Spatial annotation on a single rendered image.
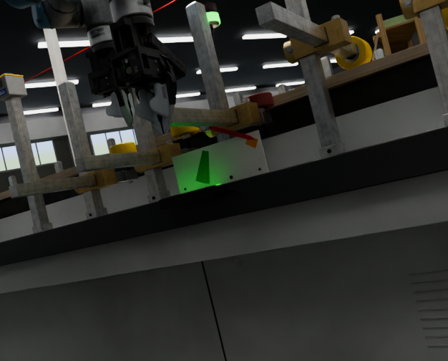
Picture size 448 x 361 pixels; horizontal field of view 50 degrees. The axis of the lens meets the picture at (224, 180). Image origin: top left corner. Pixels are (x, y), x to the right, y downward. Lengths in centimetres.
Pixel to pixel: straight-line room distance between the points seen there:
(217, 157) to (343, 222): 33
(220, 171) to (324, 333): 54
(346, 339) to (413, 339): 17
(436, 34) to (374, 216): 37
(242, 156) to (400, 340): 61
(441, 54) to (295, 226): 47
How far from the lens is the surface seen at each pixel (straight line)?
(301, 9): 110
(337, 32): 105
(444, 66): 100
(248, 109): 112
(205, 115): 102
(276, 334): 146
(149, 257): 137
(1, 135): 1125
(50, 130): 1142
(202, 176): 119
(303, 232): 111
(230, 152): 114
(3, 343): 241
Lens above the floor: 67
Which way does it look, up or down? 2 degrees up
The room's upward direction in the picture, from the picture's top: 14 degrees counter-clockwise
